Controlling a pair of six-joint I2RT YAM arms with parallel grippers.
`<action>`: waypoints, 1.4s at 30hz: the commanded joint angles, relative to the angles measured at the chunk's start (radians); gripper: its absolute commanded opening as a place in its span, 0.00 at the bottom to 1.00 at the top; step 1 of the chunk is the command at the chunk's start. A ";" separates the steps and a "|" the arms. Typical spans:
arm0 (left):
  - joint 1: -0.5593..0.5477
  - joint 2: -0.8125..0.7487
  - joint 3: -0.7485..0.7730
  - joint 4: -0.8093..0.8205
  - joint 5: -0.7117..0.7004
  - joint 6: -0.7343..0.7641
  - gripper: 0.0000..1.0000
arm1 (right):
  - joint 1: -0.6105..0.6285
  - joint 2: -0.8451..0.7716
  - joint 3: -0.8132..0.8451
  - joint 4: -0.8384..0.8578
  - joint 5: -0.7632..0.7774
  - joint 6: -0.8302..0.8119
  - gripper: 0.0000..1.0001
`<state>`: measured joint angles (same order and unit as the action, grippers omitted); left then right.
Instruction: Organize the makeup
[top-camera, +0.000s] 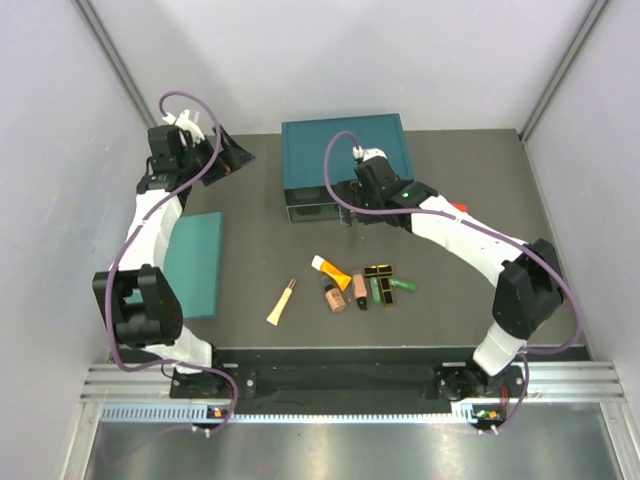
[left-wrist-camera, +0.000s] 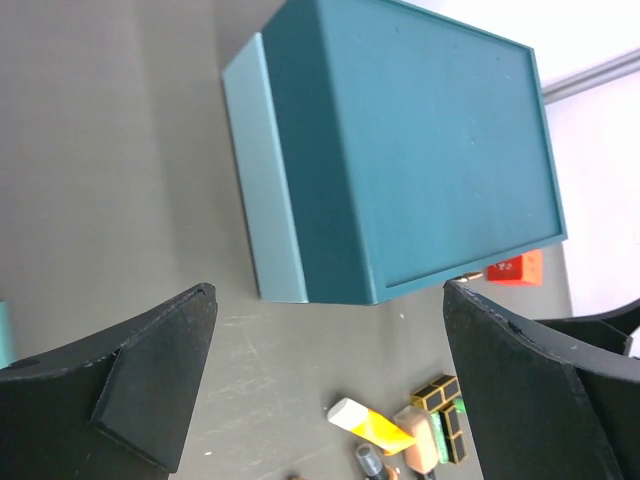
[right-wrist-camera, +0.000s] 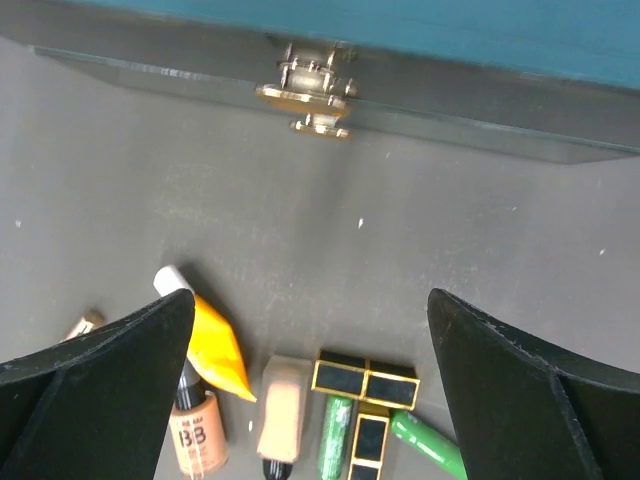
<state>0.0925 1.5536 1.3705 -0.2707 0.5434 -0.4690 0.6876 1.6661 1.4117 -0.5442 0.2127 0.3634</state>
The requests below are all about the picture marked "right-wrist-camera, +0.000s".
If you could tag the dark green mascara tube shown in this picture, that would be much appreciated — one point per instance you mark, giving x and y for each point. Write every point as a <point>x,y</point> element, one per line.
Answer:
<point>336,426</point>

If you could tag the bright green mascara tube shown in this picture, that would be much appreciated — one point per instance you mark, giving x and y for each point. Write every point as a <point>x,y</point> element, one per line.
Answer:
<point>429,442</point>

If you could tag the teal drawer organizer box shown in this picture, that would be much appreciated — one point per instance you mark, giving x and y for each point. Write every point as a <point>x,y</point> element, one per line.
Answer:
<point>566,66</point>

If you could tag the BB cream bottle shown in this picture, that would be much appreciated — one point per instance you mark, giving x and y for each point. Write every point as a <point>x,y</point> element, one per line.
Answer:
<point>196,427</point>

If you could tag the clear acrylic drawer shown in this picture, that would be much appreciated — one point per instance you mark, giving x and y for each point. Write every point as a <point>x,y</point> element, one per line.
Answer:
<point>335,118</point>

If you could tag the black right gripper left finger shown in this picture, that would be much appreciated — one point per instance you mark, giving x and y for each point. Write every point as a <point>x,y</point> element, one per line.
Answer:
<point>96,406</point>

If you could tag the orange cream tube white cap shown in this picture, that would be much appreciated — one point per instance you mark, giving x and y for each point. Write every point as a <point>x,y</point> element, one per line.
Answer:
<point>213,348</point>

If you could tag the black gold lipstick horizontal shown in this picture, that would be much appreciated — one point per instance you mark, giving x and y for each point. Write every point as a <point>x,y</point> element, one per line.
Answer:
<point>374,381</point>

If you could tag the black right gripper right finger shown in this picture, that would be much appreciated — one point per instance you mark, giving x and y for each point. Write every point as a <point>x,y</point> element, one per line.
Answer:
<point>524,408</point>

